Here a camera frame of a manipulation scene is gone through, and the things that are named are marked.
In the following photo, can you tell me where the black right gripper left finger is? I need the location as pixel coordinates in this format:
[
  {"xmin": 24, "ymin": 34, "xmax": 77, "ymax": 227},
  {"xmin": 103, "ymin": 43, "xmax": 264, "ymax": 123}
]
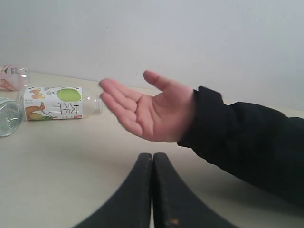
[{"xmin": 76, "ymin": 153, "xmax": 152, "ymax": 228}]

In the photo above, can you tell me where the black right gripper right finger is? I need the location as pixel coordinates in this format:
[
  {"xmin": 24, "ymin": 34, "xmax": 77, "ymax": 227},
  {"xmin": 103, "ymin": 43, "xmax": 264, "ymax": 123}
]
[{"xmin": 152, "ymin": 152, "xmax": 235, "ymax": 228}]

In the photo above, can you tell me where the capless green pear tea bottle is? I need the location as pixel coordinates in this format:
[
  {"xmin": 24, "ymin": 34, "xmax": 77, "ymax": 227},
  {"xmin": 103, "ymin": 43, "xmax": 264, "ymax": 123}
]
[{"xmin": 17, "ymin": 86, "xmax": 104, "ymax": 121}]

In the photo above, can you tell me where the white cap lime label bottle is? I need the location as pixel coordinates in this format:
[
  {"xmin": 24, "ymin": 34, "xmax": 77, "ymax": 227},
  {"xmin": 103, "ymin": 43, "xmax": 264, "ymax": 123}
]
[{"xmin": 0, "ymin": 97, "xmax": 23, "ymax": 137}]

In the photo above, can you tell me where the open human hand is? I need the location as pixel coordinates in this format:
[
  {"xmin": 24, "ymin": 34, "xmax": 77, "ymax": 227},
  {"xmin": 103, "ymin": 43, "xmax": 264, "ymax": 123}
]
[{"xmin": 99, "ymin": 70, "xmax": 195, "ymax": 143}]

